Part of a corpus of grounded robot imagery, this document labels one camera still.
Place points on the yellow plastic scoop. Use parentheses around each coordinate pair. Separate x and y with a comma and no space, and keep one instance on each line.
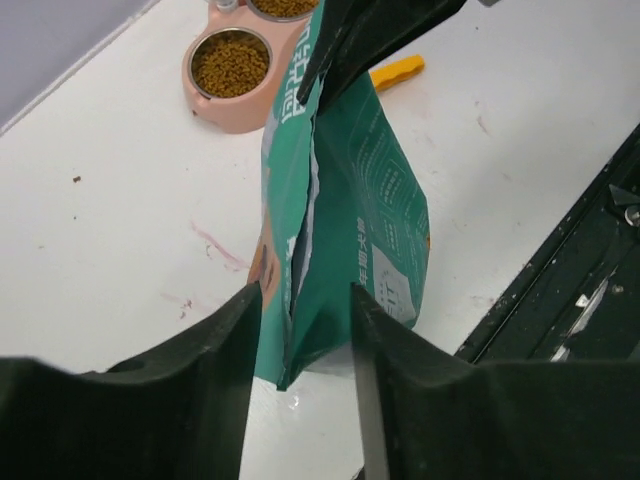
(388,76)

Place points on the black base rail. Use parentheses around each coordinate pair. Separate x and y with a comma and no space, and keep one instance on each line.
(578,296)

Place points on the clear water bottle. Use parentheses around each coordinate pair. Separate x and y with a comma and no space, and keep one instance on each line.
(226,6)

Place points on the teal dog food bag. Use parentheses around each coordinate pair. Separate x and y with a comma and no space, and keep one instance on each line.
(340,206)

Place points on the pink double pet bowl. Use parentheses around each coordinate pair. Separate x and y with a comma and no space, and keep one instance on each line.
(280,24)

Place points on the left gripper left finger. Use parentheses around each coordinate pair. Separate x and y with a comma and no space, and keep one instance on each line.
(176,411)

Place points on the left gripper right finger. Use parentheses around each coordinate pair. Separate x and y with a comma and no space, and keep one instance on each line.
(425,414)

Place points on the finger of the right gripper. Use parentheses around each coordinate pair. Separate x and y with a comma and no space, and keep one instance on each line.
(356,35)

